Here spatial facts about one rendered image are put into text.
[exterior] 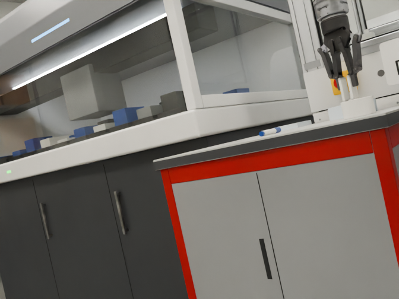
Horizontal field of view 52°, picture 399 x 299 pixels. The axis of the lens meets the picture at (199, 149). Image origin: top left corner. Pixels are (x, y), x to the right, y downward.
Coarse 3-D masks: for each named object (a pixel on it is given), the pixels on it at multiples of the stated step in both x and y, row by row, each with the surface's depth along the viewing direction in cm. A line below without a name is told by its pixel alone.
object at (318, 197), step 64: (320, 128) 86; (384, 128) 80; (192, 192) 110; (256, 192) 99; (320, 192) 90; (384, 192) 82; (192, 256) 113; (256, 256) 101; (320, 256) 92; (384, 256) 84
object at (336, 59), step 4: (332, 40) 116; (332, 44) 116; (332, 48) 116; (332, 52) 116; (336, 52) 116; (340, 52) 118; (332, 56) 117; (336, 56) 116; (332, 60) 117; (336, 60) 116; (340, 60) 118; (332, 64) 117; (336, 64) 116; (340, 64) 118; (336, 68) 117; (340, 68) 118; (336, 72) 117; (340, 72) 118; (336, 76) 117
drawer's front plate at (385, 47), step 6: (384, 42) 104; (390, 42) 103; (396, 42) 102; (384, 48) 104; (390, 48) 103; (396, 48) 103; (384, 54) 104; (390, 54) 104; (396, 54) 103; (384, 60) 105; (390, 60) 104; (396, 60) 103; (384, 66) 105; (390, 66) 104; (396, 66) 103; (390, 72) 104; (396, 72) 103; (390, 78) 104; (396, 78) 104; (390, 84) 105
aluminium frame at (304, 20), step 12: (288, 0) 148; (300, 0) 145; (300, 12) 146; (312, 12) 144; (300, 24) 147; (312, 24) 144; (300, 36) 148; (312, 36) 145; (384, 36) 131; (396, 36) 129; (300, 48) 148; (312, 48) 145; (372, 48) 134; (300, 60) 148; (312, 60) 146
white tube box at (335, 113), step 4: (376, 104) 122; (328, 108) 121; (332, 108) 119; (336, 108) 119; (340, 108) 118; (376, 108) 122; (328, 112) 121; (332, 112) 120; (336, 112) 119; (340, 112) 118; (332, 116) 120; (336, 116) 119; (340, 116) 118
